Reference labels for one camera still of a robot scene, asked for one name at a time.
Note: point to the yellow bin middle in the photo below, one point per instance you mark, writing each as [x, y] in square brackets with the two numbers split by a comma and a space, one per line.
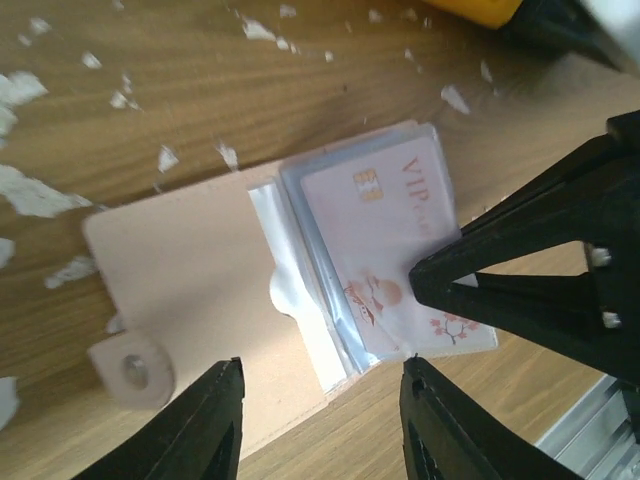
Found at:
[492, 14]

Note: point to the black bin right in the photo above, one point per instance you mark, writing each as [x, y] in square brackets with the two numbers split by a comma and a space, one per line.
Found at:
[569, 27]

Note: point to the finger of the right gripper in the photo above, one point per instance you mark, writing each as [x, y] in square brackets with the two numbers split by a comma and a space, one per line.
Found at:
[591, 196]

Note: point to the white blossom VIP card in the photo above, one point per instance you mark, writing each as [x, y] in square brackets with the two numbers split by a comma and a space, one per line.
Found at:
[377, 213]

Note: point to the beige leather card holder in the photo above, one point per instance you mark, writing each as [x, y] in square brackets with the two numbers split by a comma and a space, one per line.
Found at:
[222, 269]

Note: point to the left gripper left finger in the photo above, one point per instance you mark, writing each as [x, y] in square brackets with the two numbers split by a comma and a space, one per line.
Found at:
[197, 436]

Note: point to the aluminium rail frame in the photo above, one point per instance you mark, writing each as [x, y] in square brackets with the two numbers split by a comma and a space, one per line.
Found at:
[598, 437]

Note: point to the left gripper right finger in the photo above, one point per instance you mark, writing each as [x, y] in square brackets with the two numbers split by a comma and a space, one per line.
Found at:
[447, 435]

